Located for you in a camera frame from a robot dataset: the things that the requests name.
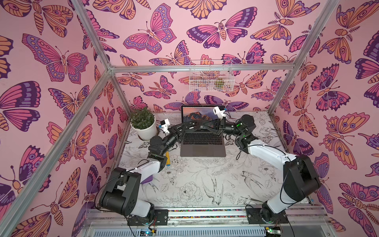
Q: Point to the green plant in white pot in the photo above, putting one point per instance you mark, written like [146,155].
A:
[144,123]

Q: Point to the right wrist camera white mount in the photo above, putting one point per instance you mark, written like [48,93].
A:
[220,112]

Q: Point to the white wire wall basket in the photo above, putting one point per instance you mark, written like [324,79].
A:
[211,78]

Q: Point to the green circuit board left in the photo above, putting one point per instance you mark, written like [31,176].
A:
[147,233]

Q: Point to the green circuit board right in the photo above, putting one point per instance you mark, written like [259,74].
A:
[273,232]

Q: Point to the pink purple cylinder toy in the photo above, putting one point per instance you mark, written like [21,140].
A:
[147,180]

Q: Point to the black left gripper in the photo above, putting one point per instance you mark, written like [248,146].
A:
[178,137]

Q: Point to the grey laptop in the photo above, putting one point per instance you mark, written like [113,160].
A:
[201,143]

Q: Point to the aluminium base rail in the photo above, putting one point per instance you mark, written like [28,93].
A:
[240,215]

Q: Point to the green circuit board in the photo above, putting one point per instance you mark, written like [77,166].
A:
[147,233]
[273,232]

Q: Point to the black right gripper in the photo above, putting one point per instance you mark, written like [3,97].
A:
[216,125]

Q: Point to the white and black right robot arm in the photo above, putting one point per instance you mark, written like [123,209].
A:
[300,178]

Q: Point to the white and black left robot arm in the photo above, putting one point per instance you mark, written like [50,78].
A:
[120,193]

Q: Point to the blue yellow garden hand rake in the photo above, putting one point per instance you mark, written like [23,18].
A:
[168,162]

